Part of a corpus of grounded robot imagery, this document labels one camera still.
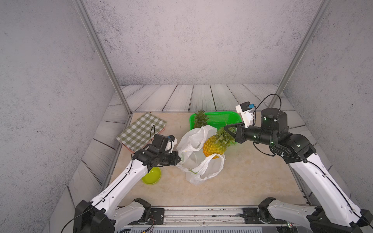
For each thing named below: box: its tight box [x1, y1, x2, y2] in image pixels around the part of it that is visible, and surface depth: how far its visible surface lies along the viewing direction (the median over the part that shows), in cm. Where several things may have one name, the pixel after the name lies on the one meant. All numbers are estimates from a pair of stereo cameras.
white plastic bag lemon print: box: [176, 124, 226, 186], surface depth 77 cm
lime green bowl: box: [141, 166, 162, 185], surface depth 86 cm
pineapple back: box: [193, 108, 210, 129], surface depth 95 cm
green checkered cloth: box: [115, 113, 167, 153], surface depth 113 cm
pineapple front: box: [202, 128, 236, 160], surface depth 65 cm
